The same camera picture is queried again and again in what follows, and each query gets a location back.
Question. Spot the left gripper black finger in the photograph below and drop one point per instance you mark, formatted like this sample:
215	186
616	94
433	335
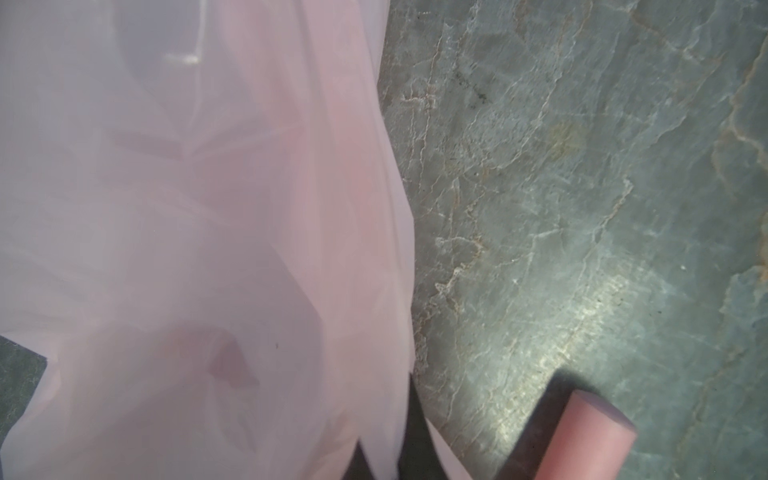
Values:
418	458

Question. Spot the purple scoop with pink handle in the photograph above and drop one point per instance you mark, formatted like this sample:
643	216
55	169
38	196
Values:
591	441

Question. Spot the pink plastic bag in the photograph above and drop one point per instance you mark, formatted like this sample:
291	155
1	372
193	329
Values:
205	234

